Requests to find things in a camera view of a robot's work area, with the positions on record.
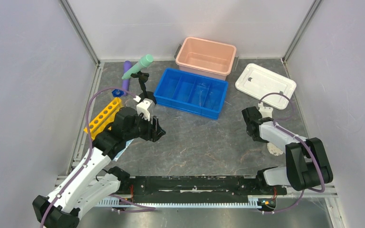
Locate green foam cylinder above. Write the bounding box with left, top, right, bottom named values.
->
left=122, top=54, right=154, bottom=80

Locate white round disc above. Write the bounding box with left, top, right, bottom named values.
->
left=267, top=143, right=284, bottom=156

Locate yellow test tube rack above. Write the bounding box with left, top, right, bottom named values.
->
left=89, top=97, right=123, bottom=140

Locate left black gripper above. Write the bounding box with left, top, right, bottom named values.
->
left=125, top=110, right=166, bottom=143

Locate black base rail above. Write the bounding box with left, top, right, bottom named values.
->
left=116, top=175, right=287, bottom=204

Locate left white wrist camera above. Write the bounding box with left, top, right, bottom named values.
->
left=134, top=96, right=155, bottom=121

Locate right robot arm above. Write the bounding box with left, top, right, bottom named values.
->
left=241, top=106, right=334, bottom=194

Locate blue face mask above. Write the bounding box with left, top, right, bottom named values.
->
left=113, top=139, right=133, bottom=161

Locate blue divided plastic tray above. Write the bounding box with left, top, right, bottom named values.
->
left=154, top=68, right=228, bottom=120

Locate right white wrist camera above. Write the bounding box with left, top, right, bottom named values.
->
left=258, top=102, right=274, bottom=118

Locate purple foam cylinder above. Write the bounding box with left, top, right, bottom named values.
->
left=122, top=60, right=133, bottom=95

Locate blue funnel with stem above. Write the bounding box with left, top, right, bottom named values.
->
left=112, top=89, right=125, bottom=97

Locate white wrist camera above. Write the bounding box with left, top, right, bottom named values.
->
left=258, top=102, right=274, bottom=118
left=134, top=96, right=155, bottom=121

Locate white plastic lid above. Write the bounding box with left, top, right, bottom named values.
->
left=235, top=63, right=297, bottom=110

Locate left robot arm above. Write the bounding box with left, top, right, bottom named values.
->
left=32, top=107, right=165, bottom=228

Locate pink plastic bin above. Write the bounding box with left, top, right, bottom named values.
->
left=175, top=37, right=237, bottom=81

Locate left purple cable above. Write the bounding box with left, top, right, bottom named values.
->
left=39, top=87, right=157, bottom=228

